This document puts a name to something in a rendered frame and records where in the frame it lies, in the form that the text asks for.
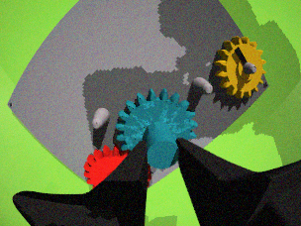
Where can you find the teal gear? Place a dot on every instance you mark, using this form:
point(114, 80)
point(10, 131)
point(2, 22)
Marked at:
point(159, 122)

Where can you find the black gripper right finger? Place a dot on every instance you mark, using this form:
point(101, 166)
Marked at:
point(224, 194)

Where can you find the red gear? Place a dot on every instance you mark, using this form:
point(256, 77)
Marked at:
point(102, 164)

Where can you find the yellow gear with black stripe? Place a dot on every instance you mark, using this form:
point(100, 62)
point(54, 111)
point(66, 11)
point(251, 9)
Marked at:
point(237, 53)

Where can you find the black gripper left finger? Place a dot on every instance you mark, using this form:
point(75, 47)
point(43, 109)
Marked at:
point(120, 200)

